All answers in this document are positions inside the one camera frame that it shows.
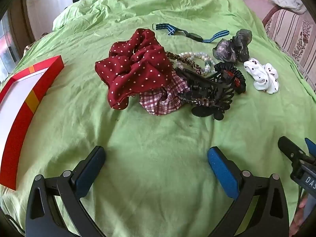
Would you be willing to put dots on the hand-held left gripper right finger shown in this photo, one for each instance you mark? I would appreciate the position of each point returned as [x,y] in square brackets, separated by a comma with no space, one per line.
[222,172]

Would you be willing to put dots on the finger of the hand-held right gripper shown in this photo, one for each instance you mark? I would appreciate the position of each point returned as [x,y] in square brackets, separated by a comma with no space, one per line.
[309,145]
[287,147]

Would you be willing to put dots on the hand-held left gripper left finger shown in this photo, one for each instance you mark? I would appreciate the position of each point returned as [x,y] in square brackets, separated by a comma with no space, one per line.
[90,167]

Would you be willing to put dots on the white dotted scrunchie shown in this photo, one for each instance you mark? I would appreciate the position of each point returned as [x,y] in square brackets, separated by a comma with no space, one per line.
[261,76]

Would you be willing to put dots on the red cardboard box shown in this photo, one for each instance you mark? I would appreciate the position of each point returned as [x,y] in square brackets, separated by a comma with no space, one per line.
[14,140]

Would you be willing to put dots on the black ruffled scrunchie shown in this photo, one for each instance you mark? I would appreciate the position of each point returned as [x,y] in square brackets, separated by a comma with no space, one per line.
[237,76]

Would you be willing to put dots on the black claw hair clip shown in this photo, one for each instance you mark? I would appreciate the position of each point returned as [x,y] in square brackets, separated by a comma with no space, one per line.
[202,84]

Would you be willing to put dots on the red polka dot scrunchie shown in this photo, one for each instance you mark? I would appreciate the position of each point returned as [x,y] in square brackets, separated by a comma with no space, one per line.
[138,71]

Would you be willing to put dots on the leopard print hair band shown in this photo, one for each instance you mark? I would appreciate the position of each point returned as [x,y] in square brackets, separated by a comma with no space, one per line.
[191,63]

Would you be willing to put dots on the person's right hand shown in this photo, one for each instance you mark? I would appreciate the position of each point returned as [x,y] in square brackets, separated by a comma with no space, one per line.
[300,205]

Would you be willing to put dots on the black flat bow clip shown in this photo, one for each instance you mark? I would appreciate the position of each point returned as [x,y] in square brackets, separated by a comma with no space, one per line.
[207,112]

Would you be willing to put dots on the green bed sheet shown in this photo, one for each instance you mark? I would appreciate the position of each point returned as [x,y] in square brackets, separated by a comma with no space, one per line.
[153,140]

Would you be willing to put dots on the plaid scrunchie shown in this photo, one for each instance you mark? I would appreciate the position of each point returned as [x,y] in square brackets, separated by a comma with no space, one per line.
[158,103]

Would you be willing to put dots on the grey organza scrunchie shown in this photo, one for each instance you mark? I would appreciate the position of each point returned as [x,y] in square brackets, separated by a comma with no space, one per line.
[229,50]

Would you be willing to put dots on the striped sofa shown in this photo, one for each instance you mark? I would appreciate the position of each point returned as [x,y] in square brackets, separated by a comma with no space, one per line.
[291,29]

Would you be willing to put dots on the brown patterned cloth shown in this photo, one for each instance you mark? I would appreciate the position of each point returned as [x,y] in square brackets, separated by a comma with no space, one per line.
[30,47]

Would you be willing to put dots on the glass window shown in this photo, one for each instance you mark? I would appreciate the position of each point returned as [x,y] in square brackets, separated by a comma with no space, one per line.
[9,49]

